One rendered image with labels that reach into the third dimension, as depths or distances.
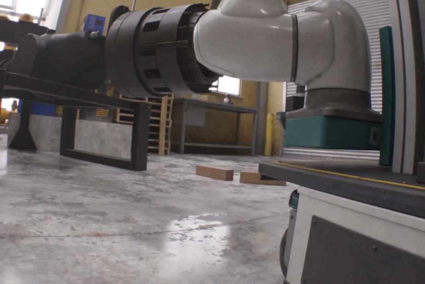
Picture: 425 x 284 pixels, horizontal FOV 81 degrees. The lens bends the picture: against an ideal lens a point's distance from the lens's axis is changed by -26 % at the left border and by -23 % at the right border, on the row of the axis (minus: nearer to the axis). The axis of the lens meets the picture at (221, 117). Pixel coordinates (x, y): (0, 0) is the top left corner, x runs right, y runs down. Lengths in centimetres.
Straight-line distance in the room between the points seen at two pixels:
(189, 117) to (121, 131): 244
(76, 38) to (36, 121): 192
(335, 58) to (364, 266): 39
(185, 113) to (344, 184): 585
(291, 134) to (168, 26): 106
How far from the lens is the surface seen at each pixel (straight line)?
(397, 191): 39
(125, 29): 175
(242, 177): 270
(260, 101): 852
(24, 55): 262
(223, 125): 774
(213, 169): 287
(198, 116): 651
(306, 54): 62
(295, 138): 64
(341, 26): 64
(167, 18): 163
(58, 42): 241
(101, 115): 470
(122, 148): 427
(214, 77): 175
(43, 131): 399
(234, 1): 67
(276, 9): 66
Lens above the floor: 37
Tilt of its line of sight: 4 degrees up
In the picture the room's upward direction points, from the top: 4 degrees clockwise
